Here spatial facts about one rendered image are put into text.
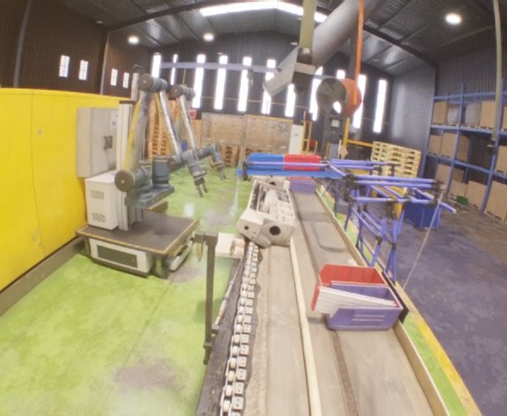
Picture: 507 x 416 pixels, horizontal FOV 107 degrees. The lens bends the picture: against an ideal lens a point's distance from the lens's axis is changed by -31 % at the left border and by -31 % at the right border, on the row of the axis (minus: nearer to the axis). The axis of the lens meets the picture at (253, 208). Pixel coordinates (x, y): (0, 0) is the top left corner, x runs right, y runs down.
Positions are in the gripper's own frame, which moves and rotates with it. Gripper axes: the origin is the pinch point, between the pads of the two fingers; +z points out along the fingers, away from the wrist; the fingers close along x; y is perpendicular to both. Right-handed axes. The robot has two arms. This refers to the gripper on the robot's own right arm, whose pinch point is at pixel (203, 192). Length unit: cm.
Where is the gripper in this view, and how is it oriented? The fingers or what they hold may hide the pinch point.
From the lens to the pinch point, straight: 236.5
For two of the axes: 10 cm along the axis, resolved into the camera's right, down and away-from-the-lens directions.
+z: 3.1, 9.1, 2.7
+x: -1.3, 3.3, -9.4
